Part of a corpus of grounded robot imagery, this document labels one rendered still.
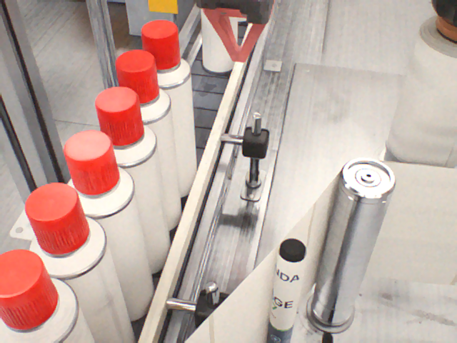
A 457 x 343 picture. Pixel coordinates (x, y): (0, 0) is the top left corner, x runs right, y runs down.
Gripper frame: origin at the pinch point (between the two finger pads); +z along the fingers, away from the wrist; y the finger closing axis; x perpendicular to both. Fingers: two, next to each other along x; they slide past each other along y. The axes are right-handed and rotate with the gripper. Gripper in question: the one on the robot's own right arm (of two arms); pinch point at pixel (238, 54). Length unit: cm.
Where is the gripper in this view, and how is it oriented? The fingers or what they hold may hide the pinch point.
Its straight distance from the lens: 56.1
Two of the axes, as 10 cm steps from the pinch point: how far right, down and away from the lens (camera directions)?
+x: -9.8, -1.4, 1.3
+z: 0.0, 6.9, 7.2
